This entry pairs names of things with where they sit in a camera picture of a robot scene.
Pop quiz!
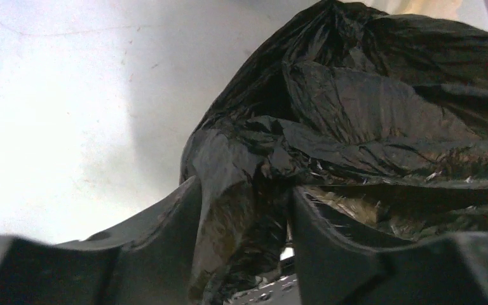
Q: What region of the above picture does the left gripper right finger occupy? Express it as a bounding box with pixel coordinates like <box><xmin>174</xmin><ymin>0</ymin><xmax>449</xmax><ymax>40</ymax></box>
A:
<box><xmin>291</xmin><ymin>187</ymin><xmax>488</xmax><ymax>304</ymax></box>

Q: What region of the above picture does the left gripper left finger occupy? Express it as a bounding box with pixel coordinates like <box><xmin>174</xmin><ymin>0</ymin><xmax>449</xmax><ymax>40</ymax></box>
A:
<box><xmin>0</xmin><ymin>177</ymin><xmax>202</xmax><ymax>305</ymax></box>

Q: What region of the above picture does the black plastic trash bag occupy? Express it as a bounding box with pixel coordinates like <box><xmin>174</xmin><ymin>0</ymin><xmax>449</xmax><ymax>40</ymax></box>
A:
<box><xmin>180</xmin><ymin>1</ymin><xmax>488</xmax><ymax>304</ymax></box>

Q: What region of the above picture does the yellow translucent trash bag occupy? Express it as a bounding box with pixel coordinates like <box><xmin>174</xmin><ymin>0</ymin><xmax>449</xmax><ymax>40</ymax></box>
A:
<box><xmin>362</xmin><ymin>0</ymin><xmax>463</xmax><ymax>20</ymax></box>

